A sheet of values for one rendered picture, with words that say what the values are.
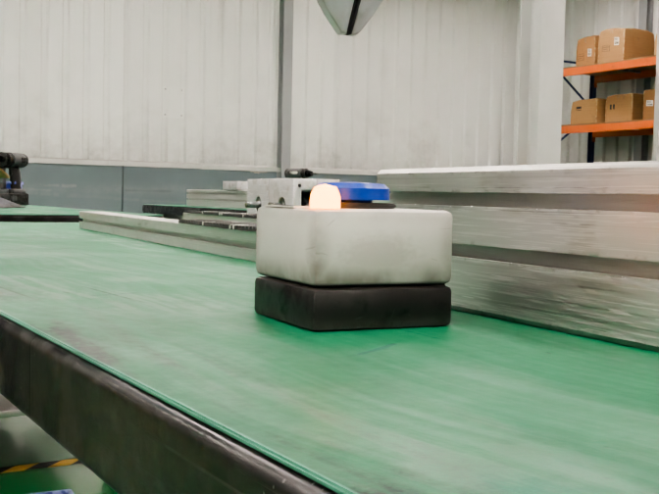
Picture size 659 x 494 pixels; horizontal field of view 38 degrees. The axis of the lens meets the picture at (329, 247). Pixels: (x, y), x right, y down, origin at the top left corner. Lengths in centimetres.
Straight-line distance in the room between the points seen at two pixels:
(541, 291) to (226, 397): 23
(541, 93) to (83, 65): 579
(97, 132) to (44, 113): 66
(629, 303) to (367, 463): 24
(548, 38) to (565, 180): 850
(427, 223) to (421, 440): 24
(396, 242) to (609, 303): 11
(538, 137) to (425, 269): 835
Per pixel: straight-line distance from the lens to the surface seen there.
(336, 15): 53
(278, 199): 169
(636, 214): 46
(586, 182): 49
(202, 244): 110
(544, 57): 894
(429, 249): 50
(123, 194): 1225
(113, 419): 36
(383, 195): 51
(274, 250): 51
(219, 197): 471
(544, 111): 890
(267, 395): 32
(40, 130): 1199
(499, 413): 31
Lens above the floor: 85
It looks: 3 degrees down
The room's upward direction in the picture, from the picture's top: 1 degrees clockwise
